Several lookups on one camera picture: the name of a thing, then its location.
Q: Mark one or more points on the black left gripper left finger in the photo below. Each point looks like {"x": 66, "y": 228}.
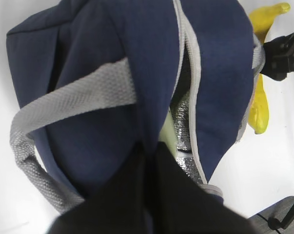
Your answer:
{"x": 117, "y": 207}

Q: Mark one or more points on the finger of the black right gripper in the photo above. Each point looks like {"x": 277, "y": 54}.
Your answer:
{"x": 279, "y": 57}

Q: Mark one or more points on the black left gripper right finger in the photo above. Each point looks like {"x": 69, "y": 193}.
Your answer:
{"x": 184, "y": 208}

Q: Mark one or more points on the yellow banana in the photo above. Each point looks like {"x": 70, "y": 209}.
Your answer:
{"x": 262, "y": 19}

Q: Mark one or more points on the navy blue lunch bag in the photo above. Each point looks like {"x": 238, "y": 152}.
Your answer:
{"x": 95, "y": 78}

